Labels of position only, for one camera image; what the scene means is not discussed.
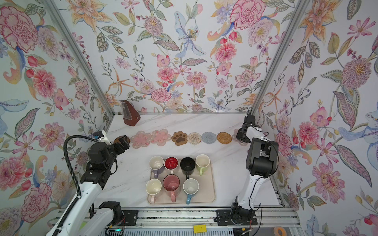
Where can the white multicolour zigzag coaster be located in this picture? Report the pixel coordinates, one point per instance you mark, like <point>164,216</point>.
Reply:
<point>194,138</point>

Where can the light green mug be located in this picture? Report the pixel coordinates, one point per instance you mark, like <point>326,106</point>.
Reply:
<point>202,163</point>

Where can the woven rattan round coaster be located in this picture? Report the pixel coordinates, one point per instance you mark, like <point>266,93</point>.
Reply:
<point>224,138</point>

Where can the black mug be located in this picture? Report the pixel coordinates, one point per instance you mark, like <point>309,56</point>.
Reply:
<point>188,166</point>

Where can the brown round cork coaster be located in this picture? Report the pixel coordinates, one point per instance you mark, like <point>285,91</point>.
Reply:
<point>120,140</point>

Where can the tape roll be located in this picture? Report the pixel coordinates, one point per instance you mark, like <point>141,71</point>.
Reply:
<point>279,231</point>

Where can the red mug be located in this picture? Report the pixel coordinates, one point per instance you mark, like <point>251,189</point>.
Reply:
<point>171,164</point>

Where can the cream mug pink handle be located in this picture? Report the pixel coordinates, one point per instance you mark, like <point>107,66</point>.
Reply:
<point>153,189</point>

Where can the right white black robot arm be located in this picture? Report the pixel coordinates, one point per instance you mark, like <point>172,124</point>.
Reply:
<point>261,162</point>

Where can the purple mug white inside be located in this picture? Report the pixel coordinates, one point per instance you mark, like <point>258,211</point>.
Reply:
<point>156,165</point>

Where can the beige serving tray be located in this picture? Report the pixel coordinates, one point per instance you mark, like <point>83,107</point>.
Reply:
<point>206,193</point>

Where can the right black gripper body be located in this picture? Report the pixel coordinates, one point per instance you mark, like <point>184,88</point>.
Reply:
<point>240,136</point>

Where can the brown paw print coaster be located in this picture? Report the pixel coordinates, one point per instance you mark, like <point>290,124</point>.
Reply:
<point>179,138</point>

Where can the blue mug white inside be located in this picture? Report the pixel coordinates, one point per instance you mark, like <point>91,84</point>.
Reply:
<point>190,187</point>

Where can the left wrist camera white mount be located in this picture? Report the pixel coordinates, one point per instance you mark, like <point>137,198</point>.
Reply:
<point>101,136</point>

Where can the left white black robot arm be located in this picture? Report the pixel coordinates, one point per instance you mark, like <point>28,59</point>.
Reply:
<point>85,200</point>

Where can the yellow sticky label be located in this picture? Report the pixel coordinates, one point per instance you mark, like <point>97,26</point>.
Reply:
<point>200,229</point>

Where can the pink flower coaster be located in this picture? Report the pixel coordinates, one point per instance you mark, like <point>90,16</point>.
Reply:
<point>141,139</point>
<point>236,140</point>
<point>160,137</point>

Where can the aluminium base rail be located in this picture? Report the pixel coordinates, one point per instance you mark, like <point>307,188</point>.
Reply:
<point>177,221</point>

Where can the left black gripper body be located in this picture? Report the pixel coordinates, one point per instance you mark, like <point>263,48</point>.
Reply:
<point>112,155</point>

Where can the grey-blue woven round coaster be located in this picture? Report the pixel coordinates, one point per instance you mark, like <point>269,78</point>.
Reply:
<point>209,137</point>

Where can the brown wooden metronome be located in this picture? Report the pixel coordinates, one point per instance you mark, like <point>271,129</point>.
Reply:
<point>130,116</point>

